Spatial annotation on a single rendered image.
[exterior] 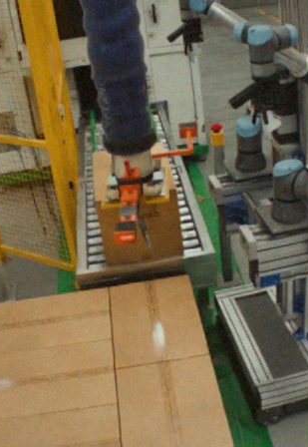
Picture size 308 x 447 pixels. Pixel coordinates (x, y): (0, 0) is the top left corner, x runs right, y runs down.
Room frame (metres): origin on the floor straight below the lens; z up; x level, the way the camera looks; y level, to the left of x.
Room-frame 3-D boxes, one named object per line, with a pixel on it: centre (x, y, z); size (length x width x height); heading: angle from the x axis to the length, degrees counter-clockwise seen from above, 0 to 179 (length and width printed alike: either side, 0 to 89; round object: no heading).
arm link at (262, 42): (1.86, -0.41, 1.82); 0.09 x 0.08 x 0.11; 126
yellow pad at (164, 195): (2.50, -0.04, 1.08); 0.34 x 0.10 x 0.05; 176
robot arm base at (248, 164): (2.62, -0.49, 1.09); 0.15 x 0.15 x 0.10
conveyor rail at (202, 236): (3.77, -0.22, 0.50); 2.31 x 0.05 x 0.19; 2
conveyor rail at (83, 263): (3.75, 0.43, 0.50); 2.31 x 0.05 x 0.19; 2
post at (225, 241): (3.18, -0.42, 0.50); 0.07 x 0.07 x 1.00; 2
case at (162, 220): (2.96, 0.07, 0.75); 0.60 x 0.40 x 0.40; 2
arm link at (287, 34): (1.93, -0.48, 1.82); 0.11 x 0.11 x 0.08; 36
